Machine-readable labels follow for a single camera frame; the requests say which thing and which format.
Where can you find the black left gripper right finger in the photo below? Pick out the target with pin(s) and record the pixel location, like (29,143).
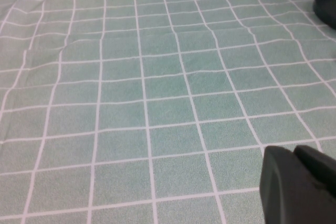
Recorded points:
(320,166)

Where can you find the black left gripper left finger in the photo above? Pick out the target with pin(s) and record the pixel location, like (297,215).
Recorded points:
(283,187)

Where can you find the black mesh wastebasket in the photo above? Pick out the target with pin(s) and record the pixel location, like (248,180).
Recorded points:
(326,3)

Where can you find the green checked tablecloth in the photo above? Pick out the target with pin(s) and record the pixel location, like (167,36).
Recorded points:
(157,103)

